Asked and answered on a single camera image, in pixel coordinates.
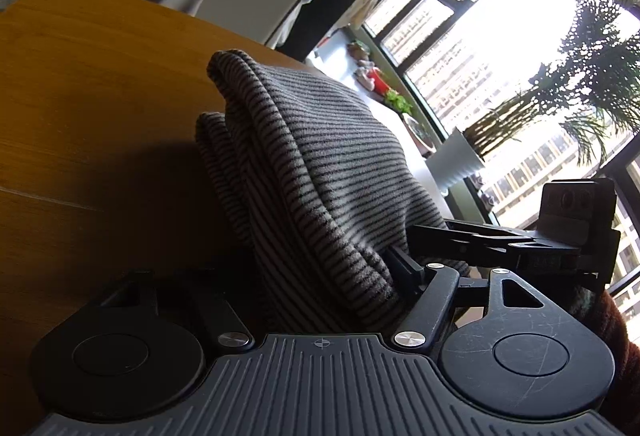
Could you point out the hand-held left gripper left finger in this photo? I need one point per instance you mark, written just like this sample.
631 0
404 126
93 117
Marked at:
215 311

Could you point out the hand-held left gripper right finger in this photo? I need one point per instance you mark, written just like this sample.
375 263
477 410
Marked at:
405 268

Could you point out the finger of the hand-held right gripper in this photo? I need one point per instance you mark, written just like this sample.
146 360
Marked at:
450 243
500 233

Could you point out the grey striped sweater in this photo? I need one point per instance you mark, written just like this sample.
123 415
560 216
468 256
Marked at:
320 176

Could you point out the white ribbed plant pot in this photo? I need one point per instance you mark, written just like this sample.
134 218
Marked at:
455 161

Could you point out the pink plant pot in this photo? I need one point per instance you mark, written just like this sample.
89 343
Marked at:
419 136

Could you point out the small green plant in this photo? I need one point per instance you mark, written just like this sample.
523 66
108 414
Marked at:
399 101

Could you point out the red bowl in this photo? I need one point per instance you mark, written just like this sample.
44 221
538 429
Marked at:
380 83

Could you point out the pink figurine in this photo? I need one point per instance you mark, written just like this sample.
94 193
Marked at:
365 75

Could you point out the small brown pot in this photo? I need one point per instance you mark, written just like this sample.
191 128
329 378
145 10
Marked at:
357 50

